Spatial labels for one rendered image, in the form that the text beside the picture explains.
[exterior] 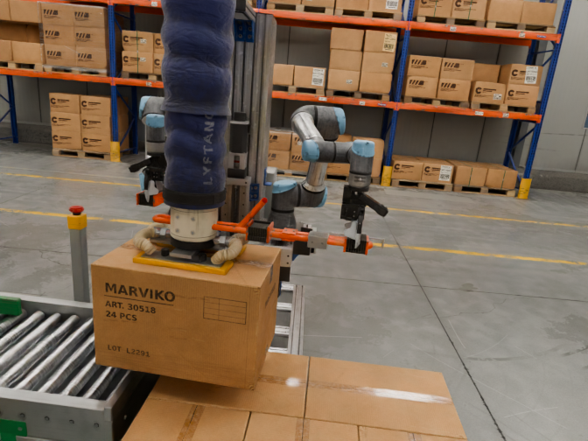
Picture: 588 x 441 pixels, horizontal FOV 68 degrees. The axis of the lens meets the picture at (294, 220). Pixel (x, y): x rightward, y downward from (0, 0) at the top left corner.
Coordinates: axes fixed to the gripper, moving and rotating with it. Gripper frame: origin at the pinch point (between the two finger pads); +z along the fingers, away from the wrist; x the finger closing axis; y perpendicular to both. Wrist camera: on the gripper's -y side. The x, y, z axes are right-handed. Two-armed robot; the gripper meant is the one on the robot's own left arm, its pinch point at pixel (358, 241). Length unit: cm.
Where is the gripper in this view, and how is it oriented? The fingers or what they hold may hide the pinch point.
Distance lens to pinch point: 157.9
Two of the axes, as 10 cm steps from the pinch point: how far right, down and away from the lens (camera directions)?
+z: -0.8, 9.6, 2.8
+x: -1.4, 2.6, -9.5
